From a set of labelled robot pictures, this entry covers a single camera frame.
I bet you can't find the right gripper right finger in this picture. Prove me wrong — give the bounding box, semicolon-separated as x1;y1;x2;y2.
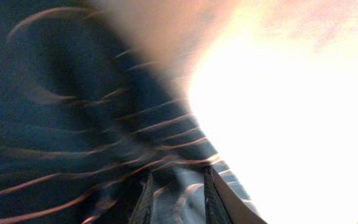
204;167;266;224

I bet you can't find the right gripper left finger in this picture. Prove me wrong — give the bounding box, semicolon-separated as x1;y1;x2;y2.
129;174;154;224

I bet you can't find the black orange patterned garment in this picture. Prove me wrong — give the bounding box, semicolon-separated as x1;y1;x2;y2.
0;0;260;224

